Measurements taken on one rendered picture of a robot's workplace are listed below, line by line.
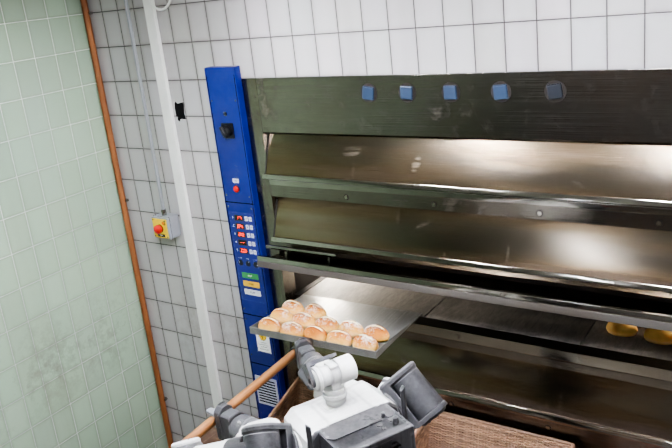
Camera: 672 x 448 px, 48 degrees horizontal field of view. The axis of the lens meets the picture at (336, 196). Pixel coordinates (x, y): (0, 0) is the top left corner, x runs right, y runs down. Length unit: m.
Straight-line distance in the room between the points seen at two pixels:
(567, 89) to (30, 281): 2.26
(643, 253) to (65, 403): 2.49
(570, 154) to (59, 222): 2.14
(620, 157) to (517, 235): 0.42
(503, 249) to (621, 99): 0.62
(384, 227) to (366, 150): 0.29
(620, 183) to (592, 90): 0.28
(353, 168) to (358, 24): 0.51
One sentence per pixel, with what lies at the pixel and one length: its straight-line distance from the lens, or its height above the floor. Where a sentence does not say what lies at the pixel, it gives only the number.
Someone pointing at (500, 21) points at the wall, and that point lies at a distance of 2.37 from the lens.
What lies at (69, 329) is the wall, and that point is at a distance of 3.56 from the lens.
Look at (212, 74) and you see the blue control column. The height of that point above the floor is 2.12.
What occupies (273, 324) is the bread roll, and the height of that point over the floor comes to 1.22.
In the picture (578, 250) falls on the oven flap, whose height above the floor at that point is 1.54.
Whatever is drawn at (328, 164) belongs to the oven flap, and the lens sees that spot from 2.78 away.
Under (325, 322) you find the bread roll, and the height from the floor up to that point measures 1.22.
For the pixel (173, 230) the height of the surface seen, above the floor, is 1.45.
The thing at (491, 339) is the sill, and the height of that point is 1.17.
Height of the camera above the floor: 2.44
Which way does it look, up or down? 16 degrees down
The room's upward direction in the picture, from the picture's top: 6 degrees counter-clockwise
